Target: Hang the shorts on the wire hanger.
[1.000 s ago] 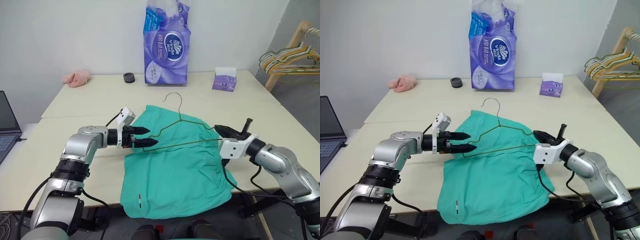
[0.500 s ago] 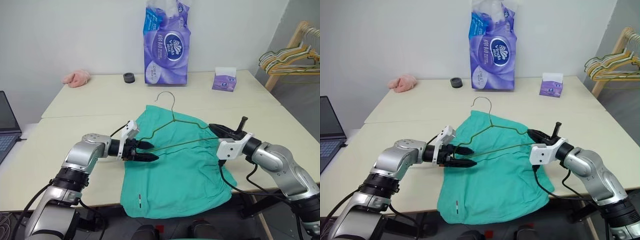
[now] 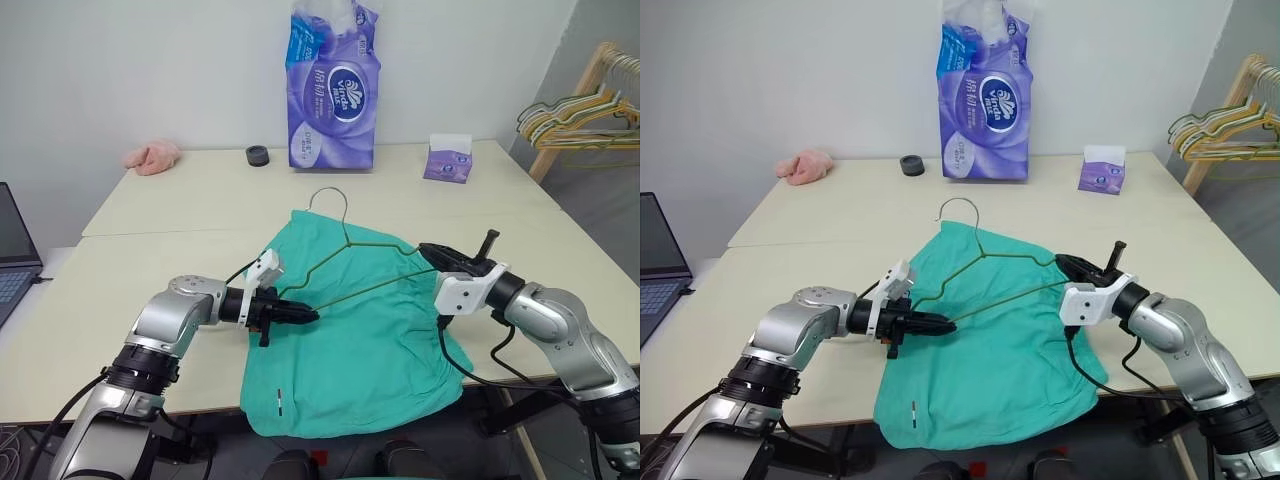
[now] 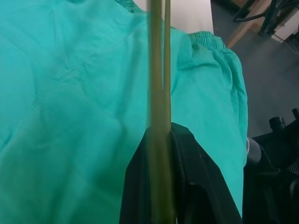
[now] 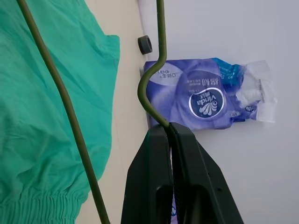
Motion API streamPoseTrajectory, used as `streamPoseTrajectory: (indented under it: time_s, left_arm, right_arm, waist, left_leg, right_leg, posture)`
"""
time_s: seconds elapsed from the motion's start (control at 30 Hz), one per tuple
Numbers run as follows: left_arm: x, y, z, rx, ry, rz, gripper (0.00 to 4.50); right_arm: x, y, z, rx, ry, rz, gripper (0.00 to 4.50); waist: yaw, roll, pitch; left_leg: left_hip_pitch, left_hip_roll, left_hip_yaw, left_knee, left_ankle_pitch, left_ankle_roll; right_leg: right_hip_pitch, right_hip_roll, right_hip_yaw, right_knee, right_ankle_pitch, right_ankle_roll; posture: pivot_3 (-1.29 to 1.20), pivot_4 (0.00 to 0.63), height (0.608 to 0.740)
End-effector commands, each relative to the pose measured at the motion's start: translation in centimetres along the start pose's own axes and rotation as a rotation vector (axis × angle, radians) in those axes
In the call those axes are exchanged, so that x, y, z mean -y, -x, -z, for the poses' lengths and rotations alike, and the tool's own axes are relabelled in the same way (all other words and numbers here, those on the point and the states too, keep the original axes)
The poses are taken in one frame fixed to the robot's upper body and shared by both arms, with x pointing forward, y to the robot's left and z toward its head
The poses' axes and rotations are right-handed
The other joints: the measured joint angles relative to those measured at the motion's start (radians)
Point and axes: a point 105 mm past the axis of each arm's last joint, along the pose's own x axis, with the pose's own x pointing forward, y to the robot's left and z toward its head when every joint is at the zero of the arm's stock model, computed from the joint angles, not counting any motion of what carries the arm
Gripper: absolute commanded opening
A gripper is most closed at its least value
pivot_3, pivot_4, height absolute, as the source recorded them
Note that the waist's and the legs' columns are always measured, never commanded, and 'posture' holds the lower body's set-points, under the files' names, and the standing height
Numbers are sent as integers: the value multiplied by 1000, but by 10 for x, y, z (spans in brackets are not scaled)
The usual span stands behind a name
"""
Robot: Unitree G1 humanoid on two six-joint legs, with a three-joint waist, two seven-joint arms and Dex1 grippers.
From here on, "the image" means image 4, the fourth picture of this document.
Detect teal green shorts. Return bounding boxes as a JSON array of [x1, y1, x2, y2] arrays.
[[0, 0, 249, 224]]

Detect white box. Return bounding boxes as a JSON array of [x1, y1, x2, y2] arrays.
[[273, 20, 299, 44]]

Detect black cable bundle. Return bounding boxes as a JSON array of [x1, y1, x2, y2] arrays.
[[233, 0, 267, 23]]

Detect dark green metal frame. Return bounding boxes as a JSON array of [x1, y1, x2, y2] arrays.
[[258, 0, 287, 36]]

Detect olive green wire hanger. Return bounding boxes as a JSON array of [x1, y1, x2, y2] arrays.
[[146, 0, 176, 224]]

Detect light wooden beam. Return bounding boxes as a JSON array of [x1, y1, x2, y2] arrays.
[[226, 13, 266, 49]]

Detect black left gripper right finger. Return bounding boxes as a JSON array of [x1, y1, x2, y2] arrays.
[[168, 122, 244, 224]]

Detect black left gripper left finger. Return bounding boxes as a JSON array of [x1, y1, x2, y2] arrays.
[[119, 127, 153, 224]]

